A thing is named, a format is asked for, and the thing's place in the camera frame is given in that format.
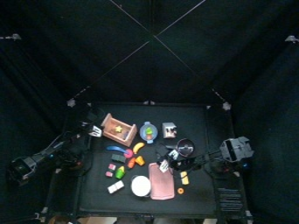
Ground white rectangular toy block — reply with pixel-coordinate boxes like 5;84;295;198
106;179;127;195

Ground orange green toy carrot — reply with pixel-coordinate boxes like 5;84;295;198
144;126;155;140

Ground wooden toy toolbox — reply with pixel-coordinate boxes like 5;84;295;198
100;112;139;148

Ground blue toy bowl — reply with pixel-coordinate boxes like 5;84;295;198
139;121;160;144

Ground orange red toy piece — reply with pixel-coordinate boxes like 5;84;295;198
125;157;136;170

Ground white printed label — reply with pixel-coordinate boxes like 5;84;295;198
217;187;244;216

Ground pink cutting board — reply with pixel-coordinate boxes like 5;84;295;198
147;162;176;201

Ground white round plate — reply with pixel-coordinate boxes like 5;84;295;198
129;174;153;198

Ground yellow rectangular toy block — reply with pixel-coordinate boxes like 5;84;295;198
179;171;191;186

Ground blue curved toy tool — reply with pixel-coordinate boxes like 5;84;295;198
105;144;127;153

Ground white brown toy appliance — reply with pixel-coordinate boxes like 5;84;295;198
161;122;179;139

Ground black toy frying pan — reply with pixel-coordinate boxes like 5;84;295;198
164;137;196;158

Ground magenta half ring toy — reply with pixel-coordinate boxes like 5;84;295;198
123;148;136;159

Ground yellow toy banana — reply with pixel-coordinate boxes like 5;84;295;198
132;141;145;155

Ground dark green toy block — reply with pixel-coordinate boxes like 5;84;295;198
109;153;127;164

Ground green yellow toy corn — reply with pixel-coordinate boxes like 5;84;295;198
114;165;127;180

